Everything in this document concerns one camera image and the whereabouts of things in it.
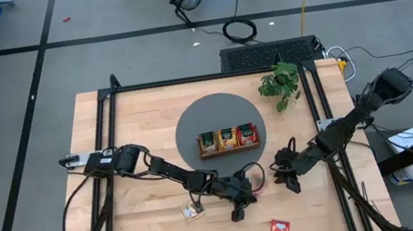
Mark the thin black cable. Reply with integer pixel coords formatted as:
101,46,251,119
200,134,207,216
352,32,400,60
343,36,413,83

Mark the round grey woven placemat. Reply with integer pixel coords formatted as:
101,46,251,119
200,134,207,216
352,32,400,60
169,86,273,185

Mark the white cable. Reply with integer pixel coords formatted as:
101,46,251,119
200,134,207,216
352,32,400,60
323,43,359,86

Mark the wooden tea caddy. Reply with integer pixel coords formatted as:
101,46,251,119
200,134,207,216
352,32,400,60
195,121,263,161

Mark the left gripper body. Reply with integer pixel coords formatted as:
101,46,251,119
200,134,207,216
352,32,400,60
209,173,246,208

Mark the black computer case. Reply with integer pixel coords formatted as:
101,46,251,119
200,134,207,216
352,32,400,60
217,32,327,75

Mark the coiled black cable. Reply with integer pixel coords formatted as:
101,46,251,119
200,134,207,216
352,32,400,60
217,0,261,47

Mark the black aluminium table frame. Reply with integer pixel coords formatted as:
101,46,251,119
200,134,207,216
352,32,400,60
37,35,403,231

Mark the orange mango tea packet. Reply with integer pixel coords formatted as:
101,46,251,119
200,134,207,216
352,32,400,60
216,126,239,151

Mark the yellow plug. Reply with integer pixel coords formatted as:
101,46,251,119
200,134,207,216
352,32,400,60
336,58,349,75

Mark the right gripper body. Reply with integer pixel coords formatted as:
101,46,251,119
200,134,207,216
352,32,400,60
277,144,315,182

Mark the green potted plant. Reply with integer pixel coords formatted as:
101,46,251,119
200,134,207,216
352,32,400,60
254,58,306,116

